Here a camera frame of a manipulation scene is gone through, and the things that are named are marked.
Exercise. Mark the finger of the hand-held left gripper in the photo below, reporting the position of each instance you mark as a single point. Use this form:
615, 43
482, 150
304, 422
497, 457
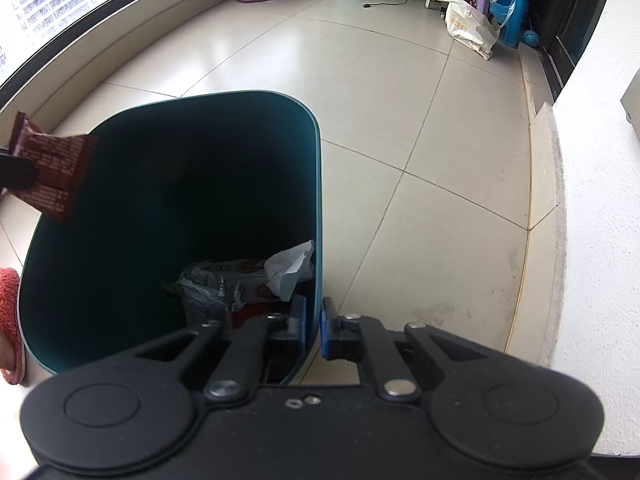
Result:
17, 172

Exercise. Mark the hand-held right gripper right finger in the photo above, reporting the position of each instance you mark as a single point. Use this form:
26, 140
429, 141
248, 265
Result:
330, 330

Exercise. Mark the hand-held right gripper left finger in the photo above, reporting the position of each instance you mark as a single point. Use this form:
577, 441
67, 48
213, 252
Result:
299, 325

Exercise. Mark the maroon foil snack wrapper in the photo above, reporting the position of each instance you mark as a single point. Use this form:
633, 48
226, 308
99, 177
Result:
52, 170

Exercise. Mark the white and purple cookie packet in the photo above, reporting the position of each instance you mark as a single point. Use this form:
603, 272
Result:
250, 266

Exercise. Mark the grey plastic wrapper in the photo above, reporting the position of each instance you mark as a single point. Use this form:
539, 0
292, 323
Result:
205, 287

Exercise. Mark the teal trash bin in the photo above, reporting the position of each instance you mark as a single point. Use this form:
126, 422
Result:
165, 185

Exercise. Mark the white crumpled tissue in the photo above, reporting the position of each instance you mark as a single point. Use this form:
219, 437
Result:
287, 267

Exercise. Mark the red slipper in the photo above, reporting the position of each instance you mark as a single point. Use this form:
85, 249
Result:
10, 305

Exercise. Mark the white plastic shopping bag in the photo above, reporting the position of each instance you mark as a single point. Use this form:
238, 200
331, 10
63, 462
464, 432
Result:
472, 22

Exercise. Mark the small blue ball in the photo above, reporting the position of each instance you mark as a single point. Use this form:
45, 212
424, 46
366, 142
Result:
530, 37

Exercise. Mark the dark sliding door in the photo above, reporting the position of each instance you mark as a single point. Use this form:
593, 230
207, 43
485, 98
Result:
570, 15

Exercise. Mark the white wall box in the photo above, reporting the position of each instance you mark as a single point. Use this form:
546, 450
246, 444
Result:
631, 102

